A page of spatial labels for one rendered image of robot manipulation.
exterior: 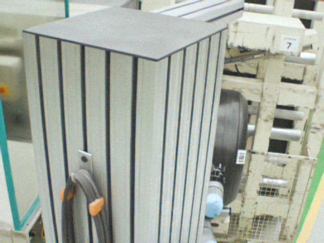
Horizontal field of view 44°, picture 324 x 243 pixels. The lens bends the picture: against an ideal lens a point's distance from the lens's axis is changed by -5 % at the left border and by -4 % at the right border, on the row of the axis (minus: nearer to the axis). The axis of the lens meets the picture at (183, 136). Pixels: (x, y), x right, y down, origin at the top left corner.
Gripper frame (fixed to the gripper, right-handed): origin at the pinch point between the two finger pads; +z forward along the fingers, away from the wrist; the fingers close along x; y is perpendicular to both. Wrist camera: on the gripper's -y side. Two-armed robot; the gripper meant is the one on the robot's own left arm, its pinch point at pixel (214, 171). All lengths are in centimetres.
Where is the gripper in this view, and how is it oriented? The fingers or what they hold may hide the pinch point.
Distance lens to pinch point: 179.2
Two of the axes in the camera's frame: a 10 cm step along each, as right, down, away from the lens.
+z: 1.0, -3.6, 9.3
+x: -9.9, -1.2, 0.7
